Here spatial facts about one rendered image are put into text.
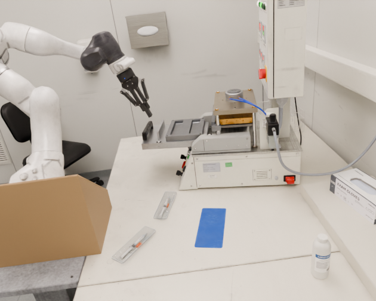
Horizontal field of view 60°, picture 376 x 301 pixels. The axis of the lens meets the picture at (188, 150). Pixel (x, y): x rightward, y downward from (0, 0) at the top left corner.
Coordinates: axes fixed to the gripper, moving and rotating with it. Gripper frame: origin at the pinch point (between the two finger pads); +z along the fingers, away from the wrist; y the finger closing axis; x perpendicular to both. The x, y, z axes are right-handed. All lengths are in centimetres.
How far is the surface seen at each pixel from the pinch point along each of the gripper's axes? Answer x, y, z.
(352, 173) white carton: 33, -67, 51
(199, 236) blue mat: 50, -7, 40
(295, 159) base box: 22, -51, 42
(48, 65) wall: -127, 93, -43
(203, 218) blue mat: 40, -9, 40
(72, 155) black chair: -87, 101, 25
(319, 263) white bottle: 72, -43, 47
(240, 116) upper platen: 11.7, -38.0, 18.4
